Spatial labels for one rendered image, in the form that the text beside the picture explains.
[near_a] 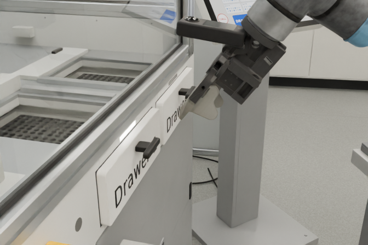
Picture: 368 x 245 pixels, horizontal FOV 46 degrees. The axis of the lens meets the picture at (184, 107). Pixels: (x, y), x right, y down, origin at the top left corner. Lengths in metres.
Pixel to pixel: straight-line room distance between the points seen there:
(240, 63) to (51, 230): 0.38
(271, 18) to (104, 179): 0.37
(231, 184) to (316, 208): 0.57
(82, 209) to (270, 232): 1.42
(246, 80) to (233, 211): 1.32
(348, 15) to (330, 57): 3.12
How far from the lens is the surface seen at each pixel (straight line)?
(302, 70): 3.82
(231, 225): 2.03
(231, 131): 1.80
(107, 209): 0.77
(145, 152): 0.81
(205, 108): 0.74
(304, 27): 1.70
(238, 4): 1.56
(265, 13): 0.68
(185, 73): 1.20
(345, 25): 0.72
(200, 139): 2.65
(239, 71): 0.70
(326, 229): 2.19
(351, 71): 3.89
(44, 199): 0.60
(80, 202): 0.70
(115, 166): 0.76
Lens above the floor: 1.30
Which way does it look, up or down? 23 degrees down
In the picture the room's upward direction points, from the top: straight up
